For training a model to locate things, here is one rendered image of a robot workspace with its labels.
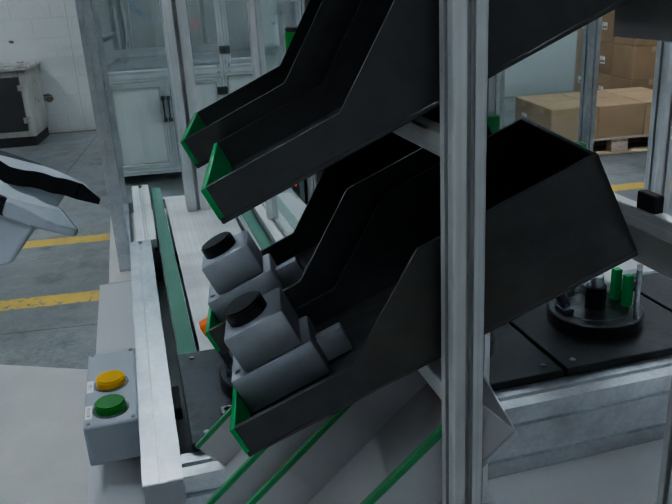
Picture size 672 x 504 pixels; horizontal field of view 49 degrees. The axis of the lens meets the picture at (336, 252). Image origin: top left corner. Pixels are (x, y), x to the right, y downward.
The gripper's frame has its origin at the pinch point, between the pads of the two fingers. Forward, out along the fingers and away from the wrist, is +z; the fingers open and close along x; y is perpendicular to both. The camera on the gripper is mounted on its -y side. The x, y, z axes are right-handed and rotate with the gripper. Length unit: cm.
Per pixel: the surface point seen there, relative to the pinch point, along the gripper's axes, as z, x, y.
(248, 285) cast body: 15.5, 2.9, 1.2
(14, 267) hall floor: -71, -360, 177
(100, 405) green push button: 6.5, -24.3, 34.1
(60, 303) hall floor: -33, -298, 160
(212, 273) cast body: 12.3, 2.9, 1.1
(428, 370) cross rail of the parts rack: 26.7, 19.8, -3.6
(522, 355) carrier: 59, -27, 10
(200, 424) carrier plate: 18.8, -17.7, 28.6
